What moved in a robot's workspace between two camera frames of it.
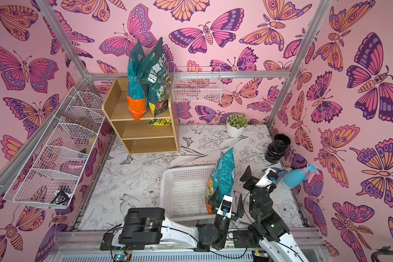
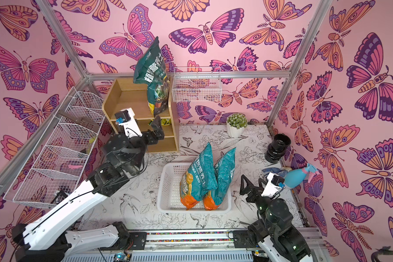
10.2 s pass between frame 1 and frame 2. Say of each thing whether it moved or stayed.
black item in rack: stayed
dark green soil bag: stayed
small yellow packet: stayed
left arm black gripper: moved
